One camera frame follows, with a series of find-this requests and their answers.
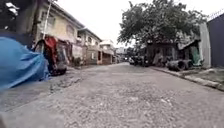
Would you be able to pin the makeshift shed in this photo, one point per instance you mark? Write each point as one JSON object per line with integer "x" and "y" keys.
{"x": 173, "y": 51}

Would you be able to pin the blue tarpaulin cover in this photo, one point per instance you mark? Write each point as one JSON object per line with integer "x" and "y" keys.
{"x": 16, "y": 63}

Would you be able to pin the dark metal gate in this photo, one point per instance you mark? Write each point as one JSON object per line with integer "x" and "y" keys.
{"x": 216, "y": 41}

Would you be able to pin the parked vehicle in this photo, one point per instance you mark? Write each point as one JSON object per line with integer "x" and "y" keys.
{"x": 136, "y": 60}

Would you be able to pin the beige two-storey building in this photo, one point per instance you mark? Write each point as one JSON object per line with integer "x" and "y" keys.
{"x": 60, "y": 26}

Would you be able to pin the large green tree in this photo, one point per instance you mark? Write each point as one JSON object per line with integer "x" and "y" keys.
{"x": 156, "y": 20}

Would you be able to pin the grey concrete wall pillar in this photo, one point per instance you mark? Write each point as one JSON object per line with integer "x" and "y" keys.
{"x": 205, "y": 46}

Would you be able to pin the grey concrete road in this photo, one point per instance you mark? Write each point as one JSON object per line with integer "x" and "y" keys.
{"x": 123, "y": 96}

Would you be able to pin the concrete kerb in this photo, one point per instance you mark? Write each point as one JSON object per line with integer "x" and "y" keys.
{"x": 196, "y": 79}

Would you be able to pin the white pole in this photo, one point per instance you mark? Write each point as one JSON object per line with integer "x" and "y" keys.
{"x": 46, "y": 18}

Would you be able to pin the dark concrete pipes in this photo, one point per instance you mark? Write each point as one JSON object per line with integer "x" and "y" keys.
{"x": 179, "y": 64}

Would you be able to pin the brown two-storey building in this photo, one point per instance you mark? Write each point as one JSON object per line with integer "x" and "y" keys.
{"x": 90, "y": 50}

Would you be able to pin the distant pale building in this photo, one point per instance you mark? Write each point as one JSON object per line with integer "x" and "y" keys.
{"x": 107, "y": 50}

